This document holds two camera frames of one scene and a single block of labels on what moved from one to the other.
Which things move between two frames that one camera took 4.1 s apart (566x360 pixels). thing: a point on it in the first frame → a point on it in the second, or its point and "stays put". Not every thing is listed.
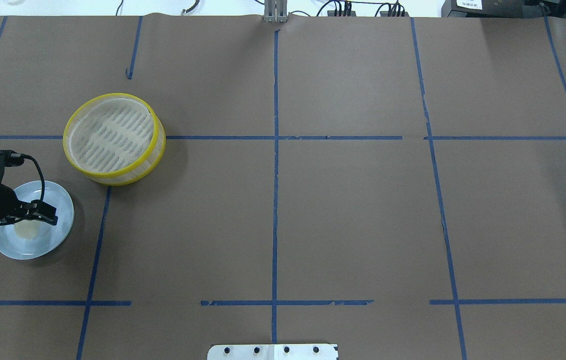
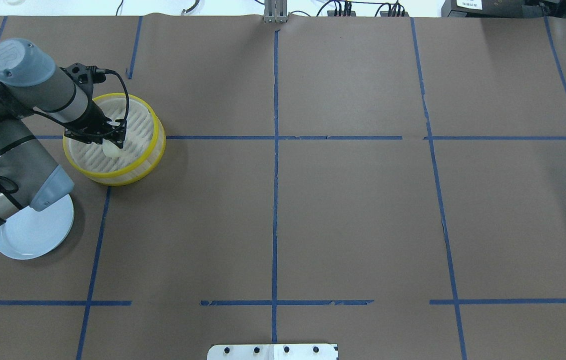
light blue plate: (51, 236) stays put
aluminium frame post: (275, 11) stays put
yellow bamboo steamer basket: (115, 139) stays put
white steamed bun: (27, 229) → (110, 149)
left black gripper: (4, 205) → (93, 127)
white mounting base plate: (273, 352) stays put
